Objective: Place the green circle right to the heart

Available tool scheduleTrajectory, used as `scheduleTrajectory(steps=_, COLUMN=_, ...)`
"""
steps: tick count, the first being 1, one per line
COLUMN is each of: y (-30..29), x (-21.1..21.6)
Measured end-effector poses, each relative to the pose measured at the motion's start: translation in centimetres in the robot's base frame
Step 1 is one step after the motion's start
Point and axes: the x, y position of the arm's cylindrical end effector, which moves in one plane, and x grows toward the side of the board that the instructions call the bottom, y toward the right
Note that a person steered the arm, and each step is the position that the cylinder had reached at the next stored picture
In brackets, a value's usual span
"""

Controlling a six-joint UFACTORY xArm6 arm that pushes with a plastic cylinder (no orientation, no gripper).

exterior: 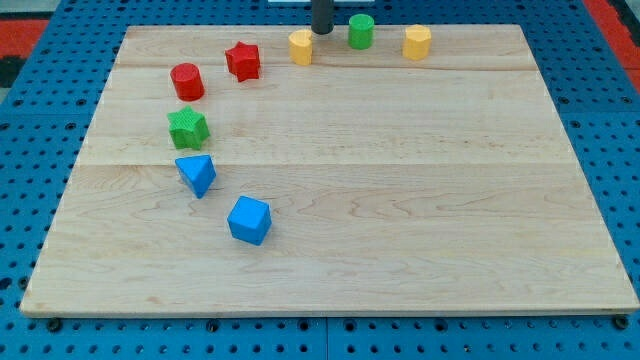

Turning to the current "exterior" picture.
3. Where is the green star block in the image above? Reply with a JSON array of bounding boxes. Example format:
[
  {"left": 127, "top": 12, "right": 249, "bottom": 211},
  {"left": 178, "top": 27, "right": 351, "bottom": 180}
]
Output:
[{"left": 167, "top": 106, "right": 210, "bottom": 150}]

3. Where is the blue triangle block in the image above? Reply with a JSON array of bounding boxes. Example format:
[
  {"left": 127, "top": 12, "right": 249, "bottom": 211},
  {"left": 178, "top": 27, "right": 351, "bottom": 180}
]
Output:
[{"left": 175, "top": 154, "right": 217, "bottom": 199}]

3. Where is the green cylinder block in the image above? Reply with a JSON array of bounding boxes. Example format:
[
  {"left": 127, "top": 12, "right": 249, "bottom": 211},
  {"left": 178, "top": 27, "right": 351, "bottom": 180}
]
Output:
[{"left": 348, "top": 13, "right": 375, "bottom": 50}]

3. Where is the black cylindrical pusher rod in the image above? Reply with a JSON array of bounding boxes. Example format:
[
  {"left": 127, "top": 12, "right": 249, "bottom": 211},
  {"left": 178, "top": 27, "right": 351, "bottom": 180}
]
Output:
[{"left": 311, "top": 0, "right": 334, "bottom": 35}]

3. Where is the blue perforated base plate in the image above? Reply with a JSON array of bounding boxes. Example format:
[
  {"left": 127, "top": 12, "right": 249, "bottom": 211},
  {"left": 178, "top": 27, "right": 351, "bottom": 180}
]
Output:
[{"left": 1, "top": 1, "right": 639, "bottom": 359}]

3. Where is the yellow heart block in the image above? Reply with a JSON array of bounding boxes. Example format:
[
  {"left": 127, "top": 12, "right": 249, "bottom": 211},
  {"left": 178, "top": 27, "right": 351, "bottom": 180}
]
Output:
[{"left": 288, "top": 29, "right": 313, "bottom": 66}]

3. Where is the yellow hexagon block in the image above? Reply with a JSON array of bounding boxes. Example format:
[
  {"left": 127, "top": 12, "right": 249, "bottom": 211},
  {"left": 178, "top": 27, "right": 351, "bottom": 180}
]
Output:
[{"left": 402, "top": 24, "right": 432, "bottom": 61}]

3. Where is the red star block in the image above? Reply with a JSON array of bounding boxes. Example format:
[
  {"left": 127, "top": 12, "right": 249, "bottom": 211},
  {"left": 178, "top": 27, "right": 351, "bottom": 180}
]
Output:
[{"left": 225, "top": 42, "right": 261, "bottom": 82}]

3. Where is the red cylinder block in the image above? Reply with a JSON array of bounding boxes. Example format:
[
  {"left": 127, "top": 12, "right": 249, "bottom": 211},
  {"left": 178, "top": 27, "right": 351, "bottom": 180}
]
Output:
[{"left": 170, "top": 63, "right": 205, "bottom": 102}]

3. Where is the blue cube block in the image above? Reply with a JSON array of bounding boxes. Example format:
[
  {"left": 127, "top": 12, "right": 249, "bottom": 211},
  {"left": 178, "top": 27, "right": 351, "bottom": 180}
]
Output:
[{"left": 227, "top": 196, "right": 272, "bottom": 246}]

